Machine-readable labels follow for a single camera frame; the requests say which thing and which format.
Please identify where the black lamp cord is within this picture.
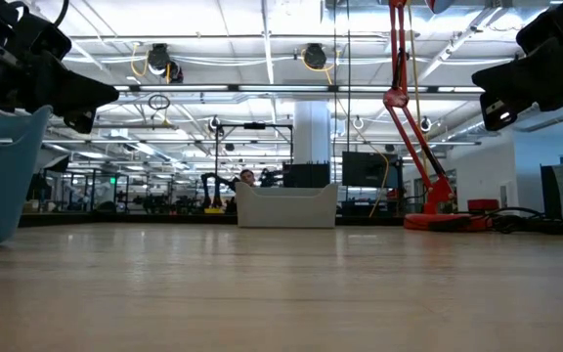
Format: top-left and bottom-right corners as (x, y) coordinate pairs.
(427, 205), (551, 234)

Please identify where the red box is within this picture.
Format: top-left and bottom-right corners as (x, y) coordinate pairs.
(466, 198), (500, 212)

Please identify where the black ceiling cable reel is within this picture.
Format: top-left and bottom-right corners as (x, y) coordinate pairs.
(147, 42), (185, 84)
(303, 42), (328, 69)

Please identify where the black cabinet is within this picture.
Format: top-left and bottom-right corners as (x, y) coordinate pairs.
(281, 162), (331, 189)

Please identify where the red desk lamp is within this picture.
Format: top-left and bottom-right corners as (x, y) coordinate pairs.
(382, 0), (492, 232)

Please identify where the person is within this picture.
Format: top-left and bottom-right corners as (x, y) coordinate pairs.
(238, 168), (258, 189)

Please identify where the black background monitor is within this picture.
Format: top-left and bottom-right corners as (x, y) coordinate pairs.
(342, 151), (403, 189)

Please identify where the grey plastic bin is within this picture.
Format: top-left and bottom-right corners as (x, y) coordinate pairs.
(235, 181), (339, 230)

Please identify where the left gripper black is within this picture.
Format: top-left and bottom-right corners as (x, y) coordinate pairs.
(0, 0), (119, 134)

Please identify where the black background rig frame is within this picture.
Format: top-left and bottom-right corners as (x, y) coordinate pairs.
(215, 121), (295, 197)

